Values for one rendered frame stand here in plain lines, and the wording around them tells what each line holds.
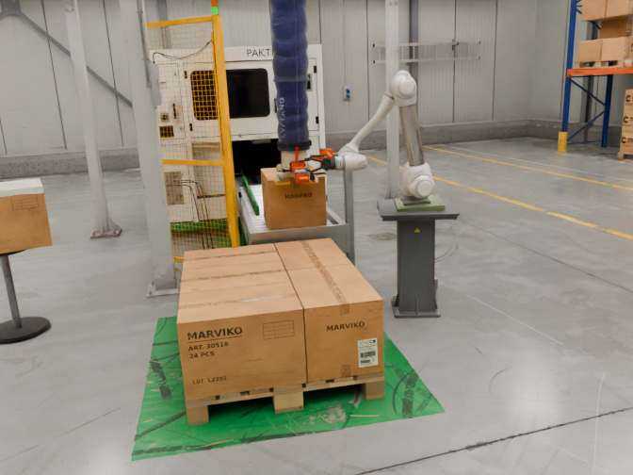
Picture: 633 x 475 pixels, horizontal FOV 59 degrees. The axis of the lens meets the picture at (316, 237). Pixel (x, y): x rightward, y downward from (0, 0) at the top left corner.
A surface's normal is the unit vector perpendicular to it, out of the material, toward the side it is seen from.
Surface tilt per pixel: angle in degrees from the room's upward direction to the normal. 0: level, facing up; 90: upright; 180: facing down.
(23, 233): 90
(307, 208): 90
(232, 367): 90
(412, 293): 90
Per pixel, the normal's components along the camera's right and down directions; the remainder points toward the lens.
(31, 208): 0.48, 0.22
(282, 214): 0.18, 0.25
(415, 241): -0.06, 0.27
